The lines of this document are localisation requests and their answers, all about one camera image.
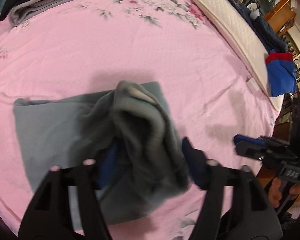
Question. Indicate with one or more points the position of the pink floral bed sheet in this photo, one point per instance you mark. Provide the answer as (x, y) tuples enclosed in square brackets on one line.
[(115, 50)]

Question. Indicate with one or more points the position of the navy blue clothes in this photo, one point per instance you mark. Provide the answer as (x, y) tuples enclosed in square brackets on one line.
[(260, 27)]

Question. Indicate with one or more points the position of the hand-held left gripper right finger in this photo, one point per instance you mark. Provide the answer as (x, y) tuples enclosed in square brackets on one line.
[(193, 163)]

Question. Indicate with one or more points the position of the red and blue garment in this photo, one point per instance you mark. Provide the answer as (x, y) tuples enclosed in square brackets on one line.
[(281, 75)]

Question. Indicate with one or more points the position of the person's right hand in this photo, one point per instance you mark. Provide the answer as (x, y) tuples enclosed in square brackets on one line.
[(273, 195)]

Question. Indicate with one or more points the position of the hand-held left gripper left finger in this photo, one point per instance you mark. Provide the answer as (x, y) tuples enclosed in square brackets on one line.
[(109, 162)]

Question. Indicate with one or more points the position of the glass display cabinet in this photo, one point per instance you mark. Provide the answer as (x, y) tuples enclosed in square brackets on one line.
[(282, 12)]

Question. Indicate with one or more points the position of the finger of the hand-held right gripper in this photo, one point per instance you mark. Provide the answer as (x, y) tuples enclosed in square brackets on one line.
[(248, 148)]

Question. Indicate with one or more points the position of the cream quilted pillow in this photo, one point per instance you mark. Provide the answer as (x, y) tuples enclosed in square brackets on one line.
[(230, 30)]

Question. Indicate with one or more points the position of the folded grey pants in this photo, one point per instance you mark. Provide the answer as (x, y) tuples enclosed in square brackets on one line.
[(37, 8)]

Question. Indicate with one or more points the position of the grey-blue pants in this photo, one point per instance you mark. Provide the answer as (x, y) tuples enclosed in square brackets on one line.
[(65, 135)]

